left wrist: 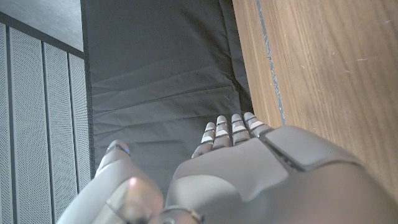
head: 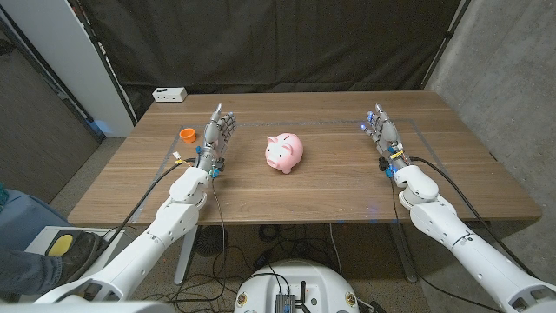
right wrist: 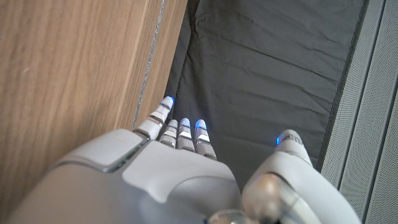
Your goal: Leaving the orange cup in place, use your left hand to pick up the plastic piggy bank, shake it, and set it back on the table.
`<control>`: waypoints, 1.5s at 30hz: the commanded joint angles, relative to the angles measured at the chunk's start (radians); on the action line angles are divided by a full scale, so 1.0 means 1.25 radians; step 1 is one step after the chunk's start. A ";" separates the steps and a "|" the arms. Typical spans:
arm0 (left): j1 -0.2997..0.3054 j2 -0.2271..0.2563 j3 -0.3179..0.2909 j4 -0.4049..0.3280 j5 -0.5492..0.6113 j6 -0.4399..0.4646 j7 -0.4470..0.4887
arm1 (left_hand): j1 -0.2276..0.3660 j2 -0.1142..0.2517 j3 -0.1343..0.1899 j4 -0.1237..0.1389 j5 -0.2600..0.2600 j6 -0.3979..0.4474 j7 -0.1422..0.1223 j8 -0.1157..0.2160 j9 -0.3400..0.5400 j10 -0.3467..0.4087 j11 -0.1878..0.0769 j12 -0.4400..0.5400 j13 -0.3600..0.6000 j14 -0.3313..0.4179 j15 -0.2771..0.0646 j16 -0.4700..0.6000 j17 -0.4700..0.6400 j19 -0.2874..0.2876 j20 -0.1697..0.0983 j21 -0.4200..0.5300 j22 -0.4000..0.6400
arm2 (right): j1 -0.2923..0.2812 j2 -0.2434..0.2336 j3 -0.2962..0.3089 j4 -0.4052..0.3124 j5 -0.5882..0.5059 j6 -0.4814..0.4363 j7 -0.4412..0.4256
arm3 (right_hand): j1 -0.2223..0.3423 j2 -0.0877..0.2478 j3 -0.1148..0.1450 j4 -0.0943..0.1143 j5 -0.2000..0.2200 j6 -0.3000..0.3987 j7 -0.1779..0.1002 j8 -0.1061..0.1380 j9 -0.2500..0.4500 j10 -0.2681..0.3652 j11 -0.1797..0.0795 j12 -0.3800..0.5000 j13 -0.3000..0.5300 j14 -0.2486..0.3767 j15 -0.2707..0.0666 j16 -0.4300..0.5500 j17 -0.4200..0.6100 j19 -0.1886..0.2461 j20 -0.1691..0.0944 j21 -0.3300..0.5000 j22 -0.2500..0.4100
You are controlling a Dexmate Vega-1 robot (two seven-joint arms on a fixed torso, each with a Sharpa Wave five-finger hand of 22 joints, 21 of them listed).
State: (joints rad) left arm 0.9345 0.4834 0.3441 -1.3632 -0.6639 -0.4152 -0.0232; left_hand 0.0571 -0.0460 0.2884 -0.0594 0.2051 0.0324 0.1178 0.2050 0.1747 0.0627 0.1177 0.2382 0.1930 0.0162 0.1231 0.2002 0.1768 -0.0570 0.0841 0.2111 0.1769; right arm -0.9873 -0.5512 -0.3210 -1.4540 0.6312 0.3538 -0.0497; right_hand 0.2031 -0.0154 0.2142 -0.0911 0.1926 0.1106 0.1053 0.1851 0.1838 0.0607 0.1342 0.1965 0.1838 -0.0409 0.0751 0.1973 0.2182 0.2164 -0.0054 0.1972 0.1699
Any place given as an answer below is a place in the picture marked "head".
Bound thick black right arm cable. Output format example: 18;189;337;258
410;156;539;280

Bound thin white floor cable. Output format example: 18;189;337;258
328;223;344;275

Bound pink plastic piggy bank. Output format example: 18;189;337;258
264;132;305;175

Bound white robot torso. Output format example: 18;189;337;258
233;259;361;313

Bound white leaning panel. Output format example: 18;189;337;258
0;0;136;138

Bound grey tape outline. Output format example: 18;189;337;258
129;117;483;223

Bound grey electronics box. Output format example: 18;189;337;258
275;293;297;313

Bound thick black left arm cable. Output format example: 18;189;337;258
97;158;196;253

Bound black foot pedal yellow pads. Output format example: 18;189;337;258
44;229;88;258

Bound black backdrop curtain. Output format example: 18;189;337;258
80;0;462;121

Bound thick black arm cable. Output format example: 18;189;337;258
410;156;539;280
97;158;196;253

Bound black power adapter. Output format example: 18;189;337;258
254;250;273;269

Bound blue jeans leg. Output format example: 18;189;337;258
0;247;64;297

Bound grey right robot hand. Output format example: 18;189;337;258
359;103;413;178

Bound thin black left arm wire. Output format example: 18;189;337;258
210;176;228;303

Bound white table leg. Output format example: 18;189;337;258
173;224;200;286

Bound dark brown shoe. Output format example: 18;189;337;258
56;231;108;286

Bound white power strip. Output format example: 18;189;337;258
151;86;189;103

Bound grey table leg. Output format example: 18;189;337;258
387;222;419;283

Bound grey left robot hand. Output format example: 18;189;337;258
194;103;238;175

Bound round black fan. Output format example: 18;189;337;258
194;224;229;257

